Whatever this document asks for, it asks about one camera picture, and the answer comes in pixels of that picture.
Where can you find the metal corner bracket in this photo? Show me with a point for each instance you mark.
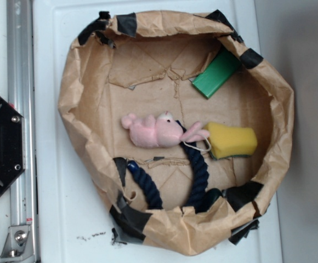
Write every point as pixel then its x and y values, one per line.
pixel 18 245

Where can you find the green sponge block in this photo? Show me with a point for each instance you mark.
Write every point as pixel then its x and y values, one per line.
pixel 222 67

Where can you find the yellow sponge with green pad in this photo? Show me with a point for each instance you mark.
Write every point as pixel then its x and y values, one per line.
pixel 227 141

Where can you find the aluminium extrusion rail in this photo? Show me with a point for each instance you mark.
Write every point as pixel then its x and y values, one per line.
pixel 21 93

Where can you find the brown paper bag bin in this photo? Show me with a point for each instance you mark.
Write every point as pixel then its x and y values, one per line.
pixel 144 63

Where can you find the pink plush bunny toy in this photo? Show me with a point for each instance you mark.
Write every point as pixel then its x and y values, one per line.
pixel 162 131

